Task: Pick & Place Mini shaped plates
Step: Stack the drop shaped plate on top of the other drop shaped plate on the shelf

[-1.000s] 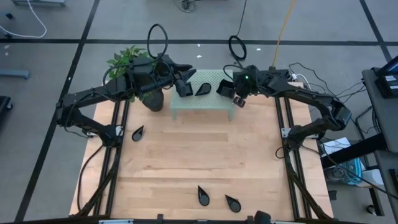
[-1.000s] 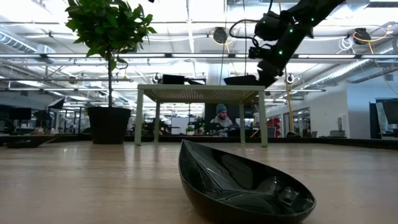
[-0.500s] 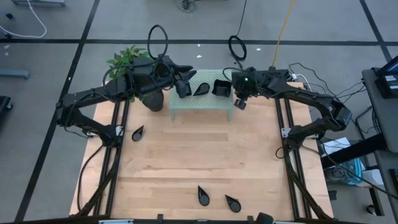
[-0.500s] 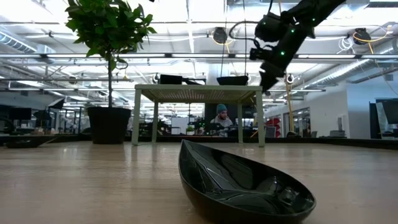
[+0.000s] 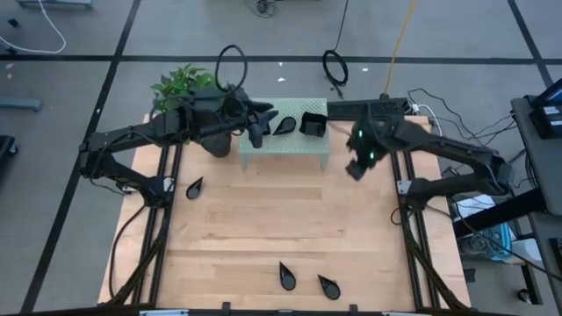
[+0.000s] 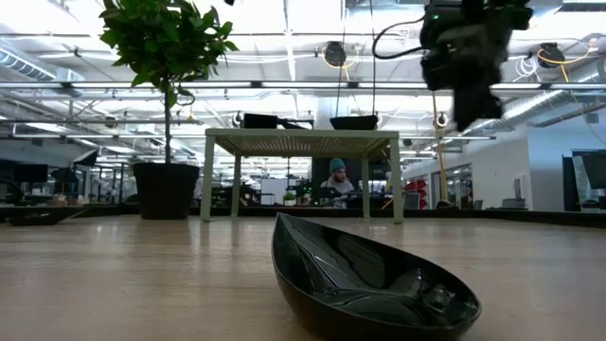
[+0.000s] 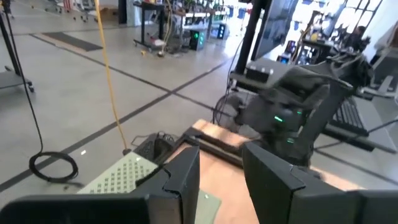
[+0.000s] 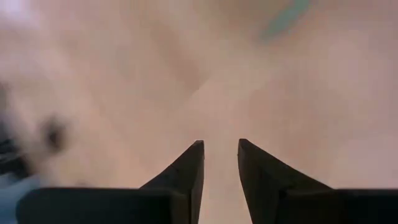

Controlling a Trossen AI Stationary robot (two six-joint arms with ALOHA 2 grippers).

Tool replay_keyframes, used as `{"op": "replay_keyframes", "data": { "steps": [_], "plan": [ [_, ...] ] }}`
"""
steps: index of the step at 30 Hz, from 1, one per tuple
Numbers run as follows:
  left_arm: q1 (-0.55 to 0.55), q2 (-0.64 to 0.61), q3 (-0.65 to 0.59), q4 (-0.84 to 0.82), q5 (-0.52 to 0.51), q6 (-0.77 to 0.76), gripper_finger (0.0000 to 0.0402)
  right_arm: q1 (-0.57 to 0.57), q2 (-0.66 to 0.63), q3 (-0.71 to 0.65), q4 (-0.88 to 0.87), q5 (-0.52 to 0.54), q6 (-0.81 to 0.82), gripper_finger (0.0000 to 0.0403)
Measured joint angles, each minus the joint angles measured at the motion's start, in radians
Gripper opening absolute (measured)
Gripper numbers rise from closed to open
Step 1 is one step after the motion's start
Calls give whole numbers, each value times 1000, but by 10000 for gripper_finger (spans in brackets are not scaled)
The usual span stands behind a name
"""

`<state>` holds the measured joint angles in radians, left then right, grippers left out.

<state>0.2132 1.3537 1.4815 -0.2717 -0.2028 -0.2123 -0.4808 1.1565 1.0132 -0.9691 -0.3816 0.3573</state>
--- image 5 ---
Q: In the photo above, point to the black teardrop mini plate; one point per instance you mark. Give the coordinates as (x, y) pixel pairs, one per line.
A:
(286, 125)
(193, 191)
(331, 290)
(287, 281)

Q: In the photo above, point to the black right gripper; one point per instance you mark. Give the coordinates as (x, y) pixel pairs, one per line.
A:
(371, 140)

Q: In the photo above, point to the green potted plant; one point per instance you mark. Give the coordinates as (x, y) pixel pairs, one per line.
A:
(175, 85)

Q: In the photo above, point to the black frame clip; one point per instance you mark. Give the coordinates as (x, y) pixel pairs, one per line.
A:
(226, 306)
(353, 308)

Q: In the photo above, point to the white floor box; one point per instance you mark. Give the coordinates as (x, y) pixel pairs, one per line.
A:
(527, 252)

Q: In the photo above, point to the black desk caster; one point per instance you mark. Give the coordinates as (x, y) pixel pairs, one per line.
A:
(524, 295)

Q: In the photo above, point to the green perforated metal shelf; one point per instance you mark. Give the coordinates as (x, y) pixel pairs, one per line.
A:
(298, 147)

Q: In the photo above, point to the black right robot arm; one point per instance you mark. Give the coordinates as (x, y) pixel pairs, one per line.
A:
(448, 147)

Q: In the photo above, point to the small black device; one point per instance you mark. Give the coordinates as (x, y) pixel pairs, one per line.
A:
(448, 172)

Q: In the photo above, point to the grey side desk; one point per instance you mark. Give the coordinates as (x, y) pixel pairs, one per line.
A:
(540, 167)

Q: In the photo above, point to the black aluminium table frame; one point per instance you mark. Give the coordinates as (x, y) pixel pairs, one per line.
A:
(307, 313)

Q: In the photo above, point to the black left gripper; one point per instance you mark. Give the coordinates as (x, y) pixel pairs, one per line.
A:
(228, 114)

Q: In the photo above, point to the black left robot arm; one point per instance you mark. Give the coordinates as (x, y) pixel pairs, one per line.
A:
(127, 175)

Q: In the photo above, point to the white frame label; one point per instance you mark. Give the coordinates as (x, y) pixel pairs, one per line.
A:
(404, 314)
(162, 313)

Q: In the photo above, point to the black wavy mini plate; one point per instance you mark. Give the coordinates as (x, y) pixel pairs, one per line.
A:
(312, 125)

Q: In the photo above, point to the white paper sheet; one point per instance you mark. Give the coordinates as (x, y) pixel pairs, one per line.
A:
(476, 204)

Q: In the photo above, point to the grey desk foot bar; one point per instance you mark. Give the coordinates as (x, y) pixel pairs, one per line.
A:
(52, 3)
(19, 104)

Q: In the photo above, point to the small black floor object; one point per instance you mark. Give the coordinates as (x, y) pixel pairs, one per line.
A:
(13, 22)

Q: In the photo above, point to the black perforated metal box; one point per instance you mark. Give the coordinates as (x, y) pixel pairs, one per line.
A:
(351, 108)

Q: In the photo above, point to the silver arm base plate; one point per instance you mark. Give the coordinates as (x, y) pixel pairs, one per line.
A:
(402, 186)
(168, 184)

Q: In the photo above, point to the black desk beam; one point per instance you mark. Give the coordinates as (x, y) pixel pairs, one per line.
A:
(500, 213)

